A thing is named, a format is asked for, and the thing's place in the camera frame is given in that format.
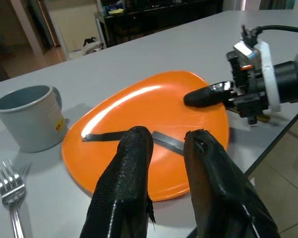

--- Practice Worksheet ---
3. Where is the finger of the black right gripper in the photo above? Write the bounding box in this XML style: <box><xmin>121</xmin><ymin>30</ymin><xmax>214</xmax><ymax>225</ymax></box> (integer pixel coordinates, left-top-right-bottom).
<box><xmin>183</xmin><ymin>80</ymin><xmax>236</xmax><ymax>109</ymax></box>

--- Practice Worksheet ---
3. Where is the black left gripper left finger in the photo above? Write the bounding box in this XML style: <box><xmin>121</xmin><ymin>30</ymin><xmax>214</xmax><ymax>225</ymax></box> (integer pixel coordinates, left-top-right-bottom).
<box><xmin>79</xmin><ymin>125</ymin><xmax>156</xmax><ymax>238</ymax></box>

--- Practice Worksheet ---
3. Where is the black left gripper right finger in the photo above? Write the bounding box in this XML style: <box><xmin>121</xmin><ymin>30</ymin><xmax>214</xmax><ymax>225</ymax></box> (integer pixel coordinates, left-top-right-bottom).
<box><xmin>183</xmin><ymin>128</ymin><xmax>281</xmax><ymax>238</ymax></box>

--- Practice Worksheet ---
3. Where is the orange plate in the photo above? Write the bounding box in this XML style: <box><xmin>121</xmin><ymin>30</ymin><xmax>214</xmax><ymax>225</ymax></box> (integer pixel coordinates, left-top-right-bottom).
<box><xmin>61</xmin><ymin>70</ymin><xmax>230</xmax><ymax>202</ymax></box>

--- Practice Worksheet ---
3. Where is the black shelf cabinet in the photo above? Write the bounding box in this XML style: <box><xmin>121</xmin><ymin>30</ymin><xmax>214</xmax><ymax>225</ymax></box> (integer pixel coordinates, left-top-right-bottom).
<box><xmin>94</xmin><ymin>0</ymin><xmax>224</xmax><ymax>48</ymax></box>

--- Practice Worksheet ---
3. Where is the silver metal fork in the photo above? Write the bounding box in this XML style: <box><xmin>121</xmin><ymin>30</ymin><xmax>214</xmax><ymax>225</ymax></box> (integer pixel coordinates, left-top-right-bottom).
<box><xmin>0</xmin><ymin>159</ymin><xmax>27</xmax><ymax>238</ymax></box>

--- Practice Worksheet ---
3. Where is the pale grey mug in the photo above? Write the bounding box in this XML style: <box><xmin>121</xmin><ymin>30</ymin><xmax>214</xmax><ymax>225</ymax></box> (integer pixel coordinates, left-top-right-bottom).
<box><xmin>0</xmin><ymin>85</ymin><xmax>69</xmax><ymax>153</ymax></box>

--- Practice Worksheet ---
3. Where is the black white floor bundle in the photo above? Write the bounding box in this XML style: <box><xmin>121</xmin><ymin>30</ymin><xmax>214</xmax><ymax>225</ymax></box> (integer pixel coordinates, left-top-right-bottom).
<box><xmin>81</xmin><ymin>36</ymin><xmax>105</xmax><ymax>54</ymax></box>

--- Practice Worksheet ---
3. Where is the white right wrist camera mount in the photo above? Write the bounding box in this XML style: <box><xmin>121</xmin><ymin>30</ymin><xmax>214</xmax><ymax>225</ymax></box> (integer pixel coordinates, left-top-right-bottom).
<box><xmin>232</xmin><ymin>23</ymin><xmax>282</xmax><ymax>113</ymax></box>

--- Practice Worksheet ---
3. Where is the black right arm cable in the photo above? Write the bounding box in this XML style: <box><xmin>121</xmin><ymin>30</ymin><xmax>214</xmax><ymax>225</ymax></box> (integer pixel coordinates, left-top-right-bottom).
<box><xmin>259</xmin><ymin>24</ymin><xmax>298</xmax><ymax>36</ymax></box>

